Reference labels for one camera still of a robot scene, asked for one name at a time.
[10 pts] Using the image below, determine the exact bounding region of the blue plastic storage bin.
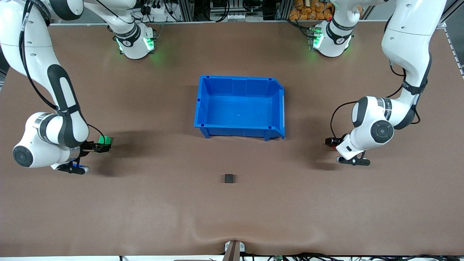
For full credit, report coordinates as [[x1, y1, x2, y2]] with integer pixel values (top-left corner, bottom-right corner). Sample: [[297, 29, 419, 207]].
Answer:
[[194, 75, 286, 141]]

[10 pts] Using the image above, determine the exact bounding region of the brown table mat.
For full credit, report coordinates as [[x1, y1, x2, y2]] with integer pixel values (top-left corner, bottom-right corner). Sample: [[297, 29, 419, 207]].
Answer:
[[0, 21, 464, 258]]

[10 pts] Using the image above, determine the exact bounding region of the orange packaged goods pile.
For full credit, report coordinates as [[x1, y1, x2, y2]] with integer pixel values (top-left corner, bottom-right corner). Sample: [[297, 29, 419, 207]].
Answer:
[[289, 0, 336, 21]]

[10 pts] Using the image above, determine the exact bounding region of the white power strip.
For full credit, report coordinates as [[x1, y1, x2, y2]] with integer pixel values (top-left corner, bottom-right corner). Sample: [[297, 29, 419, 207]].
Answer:
[[141, 0, 175, 16]]

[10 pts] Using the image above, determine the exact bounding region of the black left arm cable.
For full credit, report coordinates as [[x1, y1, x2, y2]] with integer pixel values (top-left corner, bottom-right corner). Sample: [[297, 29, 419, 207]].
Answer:
[[330, 54, 432, 140]]

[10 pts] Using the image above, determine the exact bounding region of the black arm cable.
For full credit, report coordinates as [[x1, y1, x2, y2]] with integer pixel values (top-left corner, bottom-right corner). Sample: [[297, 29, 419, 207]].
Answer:
[[330, 54, 432, 140], [19, 0, 107, 140]]

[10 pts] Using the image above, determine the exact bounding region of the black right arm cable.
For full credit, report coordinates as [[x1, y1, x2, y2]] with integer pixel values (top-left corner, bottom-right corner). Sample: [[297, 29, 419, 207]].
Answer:
[[19, 0, 107, 140]]

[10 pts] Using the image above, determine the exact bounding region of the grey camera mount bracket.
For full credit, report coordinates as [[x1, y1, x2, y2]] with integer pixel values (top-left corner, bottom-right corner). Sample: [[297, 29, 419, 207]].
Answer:
[[224, 240, 245, 261]]

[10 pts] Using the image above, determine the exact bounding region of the aluminium frame profile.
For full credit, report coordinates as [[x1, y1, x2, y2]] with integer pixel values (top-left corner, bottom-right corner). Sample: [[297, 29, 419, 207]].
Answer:
[[440, 0, 464, 29]]

